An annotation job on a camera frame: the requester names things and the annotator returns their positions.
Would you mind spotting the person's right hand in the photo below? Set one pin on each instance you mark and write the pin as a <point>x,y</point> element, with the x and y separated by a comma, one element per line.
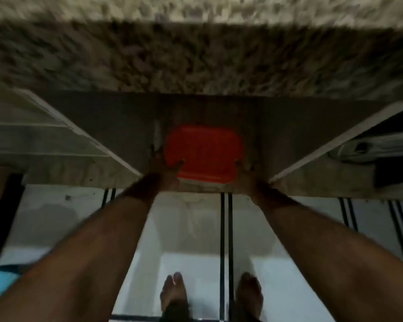
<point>252,181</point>

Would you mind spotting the person's left hand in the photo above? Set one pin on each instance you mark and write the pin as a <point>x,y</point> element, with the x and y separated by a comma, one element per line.
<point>164,179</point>

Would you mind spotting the red plastic lid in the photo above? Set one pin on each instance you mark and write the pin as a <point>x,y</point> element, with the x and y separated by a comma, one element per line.
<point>205,150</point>

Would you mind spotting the person's right forearm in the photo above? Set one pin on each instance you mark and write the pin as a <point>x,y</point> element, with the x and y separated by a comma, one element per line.
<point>322,251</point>

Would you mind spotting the person's left forearm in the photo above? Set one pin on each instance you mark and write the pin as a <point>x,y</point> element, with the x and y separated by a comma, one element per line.
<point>87,258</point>

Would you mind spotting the person's left foot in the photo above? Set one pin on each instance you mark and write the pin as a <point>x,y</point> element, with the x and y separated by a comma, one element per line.
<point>174,291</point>

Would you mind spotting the person's foot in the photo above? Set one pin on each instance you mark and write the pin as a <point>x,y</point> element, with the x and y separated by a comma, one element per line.
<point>250,295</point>
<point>174,291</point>

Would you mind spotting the person's right foot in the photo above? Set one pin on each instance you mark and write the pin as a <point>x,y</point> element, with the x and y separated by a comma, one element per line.
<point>250,295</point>

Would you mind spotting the speckled granite countertop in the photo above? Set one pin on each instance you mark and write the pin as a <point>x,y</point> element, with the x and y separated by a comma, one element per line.
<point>201,56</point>

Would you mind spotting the grey cabinet door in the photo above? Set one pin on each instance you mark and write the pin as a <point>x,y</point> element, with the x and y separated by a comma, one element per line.
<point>322,177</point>
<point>53,144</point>

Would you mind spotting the white object in cabinet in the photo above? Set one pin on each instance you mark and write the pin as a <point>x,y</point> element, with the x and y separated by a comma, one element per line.
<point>383,147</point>

